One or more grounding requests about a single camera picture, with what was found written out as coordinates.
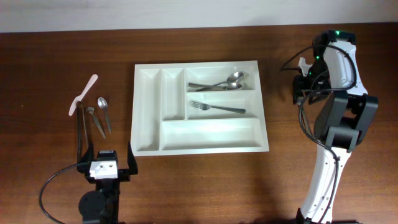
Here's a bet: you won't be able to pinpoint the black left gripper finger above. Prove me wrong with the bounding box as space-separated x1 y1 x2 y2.
119 142 138 181
76 143 94 172

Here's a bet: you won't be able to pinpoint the metal tongs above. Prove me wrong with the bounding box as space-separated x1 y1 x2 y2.
76 101 90 161

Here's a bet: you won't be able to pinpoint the large metal spoon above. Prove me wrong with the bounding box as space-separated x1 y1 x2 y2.
188 83 243 91
187 71 249 89

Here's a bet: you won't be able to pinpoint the metal fork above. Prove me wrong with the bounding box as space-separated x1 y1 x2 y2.
301 107 313 136
189 100 246 114

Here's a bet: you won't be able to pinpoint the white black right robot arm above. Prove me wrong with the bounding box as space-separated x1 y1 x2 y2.
292 30 378 223

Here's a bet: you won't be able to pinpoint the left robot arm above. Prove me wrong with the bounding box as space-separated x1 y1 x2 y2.
77 143 138 223

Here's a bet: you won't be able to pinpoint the small bent metal spoon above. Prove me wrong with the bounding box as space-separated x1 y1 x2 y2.
86 107 106 139

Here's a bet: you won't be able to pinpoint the small metal teaspoon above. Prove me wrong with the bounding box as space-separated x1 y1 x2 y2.
97 97 112 133

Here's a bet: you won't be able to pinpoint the white plastic cutlery tray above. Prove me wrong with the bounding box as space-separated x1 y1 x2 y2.
130 61 269 156

